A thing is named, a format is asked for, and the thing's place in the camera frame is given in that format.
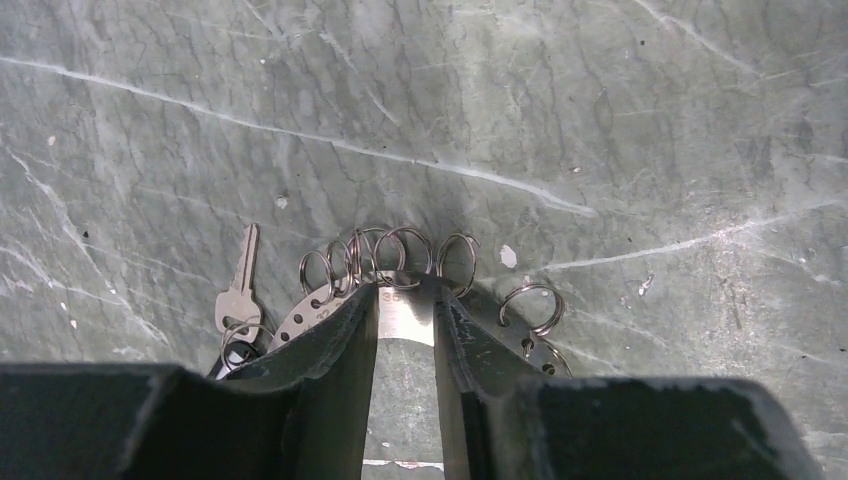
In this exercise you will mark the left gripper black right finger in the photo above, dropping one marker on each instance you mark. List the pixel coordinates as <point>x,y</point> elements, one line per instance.
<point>503,418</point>

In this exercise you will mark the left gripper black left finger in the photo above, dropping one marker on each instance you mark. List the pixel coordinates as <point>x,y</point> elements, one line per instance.
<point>299,412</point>

